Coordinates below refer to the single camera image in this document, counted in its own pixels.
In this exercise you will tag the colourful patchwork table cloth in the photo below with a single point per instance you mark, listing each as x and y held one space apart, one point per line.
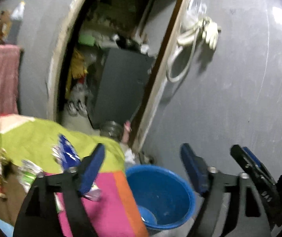
33 139

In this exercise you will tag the dark grey cabinet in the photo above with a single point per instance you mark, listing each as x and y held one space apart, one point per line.
119 90

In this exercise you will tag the pink checked cloth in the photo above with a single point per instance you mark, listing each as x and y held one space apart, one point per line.
9 71

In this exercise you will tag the pink bottle on floor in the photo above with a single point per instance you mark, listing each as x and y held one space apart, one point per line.
126 132

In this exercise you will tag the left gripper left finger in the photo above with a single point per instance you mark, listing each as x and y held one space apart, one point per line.
38 215

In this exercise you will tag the large oil jug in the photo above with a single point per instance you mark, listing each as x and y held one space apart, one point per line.
16 19

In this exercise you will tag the blue snack wrapper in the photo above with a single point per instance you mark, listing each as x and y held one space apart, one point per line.
65 154

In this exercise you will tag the white rubber gloves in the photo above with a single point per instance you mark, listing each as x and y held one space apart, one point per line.
210 32

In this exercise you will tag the pair of sneakers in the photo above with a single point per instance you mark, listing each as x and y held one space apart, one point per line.
75 108

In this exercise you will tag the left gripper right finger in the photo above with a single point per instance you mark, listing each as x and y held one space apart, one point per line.
245 215

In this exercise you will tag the blue plastic bucket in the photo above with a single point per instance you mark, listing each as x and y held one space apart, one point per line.
165 201

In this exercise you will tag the stainless steel bowl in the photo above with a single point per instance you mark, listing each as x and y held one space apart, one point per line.
112 130

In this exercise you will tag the green white wrapper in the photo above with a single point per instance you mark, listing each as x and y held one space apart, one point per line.
27 173

